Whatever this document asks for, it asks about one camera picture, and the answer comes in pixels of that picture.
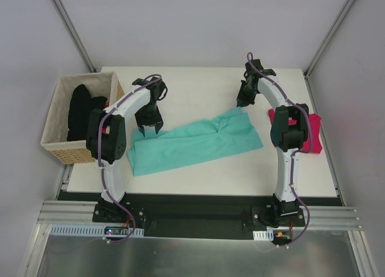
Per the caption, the teal t shirt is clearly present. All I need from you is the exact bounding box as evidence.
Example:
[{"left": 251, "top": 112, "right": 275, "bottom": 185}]
[{"left": 127, "top": 107, "right": 263, "bottom": 177}]

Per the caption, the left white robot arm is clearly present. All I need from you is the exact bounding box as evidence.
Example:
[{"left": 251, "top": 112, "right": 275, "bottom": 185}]
[{"left": 86, "top": 74, "right": 168, "bottom": 222}]

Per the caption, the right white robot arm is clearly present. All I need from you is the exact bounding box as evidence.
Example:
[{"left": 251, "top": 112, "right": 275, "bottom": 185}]
[{"left": 236, "top": 52, "right": 310, "bottom": 228}]

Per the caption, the red t shirt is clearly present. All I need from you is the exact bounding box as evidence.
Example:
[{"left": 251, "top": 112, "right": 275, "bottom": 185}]
[{"left": 102, "top": 102, "right": 109, "bottom": 133}]

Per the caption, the black t shirt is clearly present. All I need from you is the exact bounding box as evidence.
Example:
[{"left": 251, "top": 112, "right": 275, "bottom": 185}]
[{"left": 67, "top": 84, "right": 108, "bottom": 142}]

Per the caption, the folded pink t shirt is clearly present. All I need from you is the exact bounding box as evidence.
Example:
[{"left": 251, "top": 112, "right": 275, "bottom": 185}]
[{"left": 268, "top": 109, "right": 323, "bottom": 154}]

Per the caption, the wicker laundry basket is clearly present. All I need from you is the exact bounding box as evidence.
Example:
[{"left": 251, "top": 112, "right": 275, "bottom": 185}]
[{"left": 41, "top": 72, "right": 125, "bottom": 165}]

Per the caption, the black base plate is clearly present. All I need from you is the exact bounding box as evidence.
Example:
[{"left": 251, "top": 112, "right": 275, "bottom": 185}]
[{"left": 92, "top": 193, "right": 305, "bottom": 240}]

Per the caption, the aluminium rail frame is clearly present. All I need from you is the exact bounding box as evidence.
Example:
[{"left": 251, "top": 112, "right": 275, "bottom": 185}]
[{"left": 37, "top": 165, "right": 362, "bottom": 230}]

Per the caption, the left slotted cable duct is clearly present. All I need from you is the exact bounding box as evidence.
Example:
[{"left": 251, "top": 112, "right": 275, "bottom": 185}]
[{"left": 51, "top": 225, "right": 144, "bottom": 238}]

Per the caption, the slotted cable duct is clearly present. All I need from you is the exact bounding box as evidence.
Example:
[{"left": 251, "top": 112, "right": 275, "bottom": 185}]
[
  {"left": 51, "top": 225, "right": 144, "bottom": 238},
  {"left": 253, "top": 229, "right": 274, "bottom": 242}
]

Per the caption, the right slotted cable duct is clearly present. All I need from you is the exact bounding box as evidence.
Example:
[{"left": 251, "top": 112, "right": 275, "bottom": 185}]
[{"left": 253, "top": 229, "right": 274, "bottom": 242}]

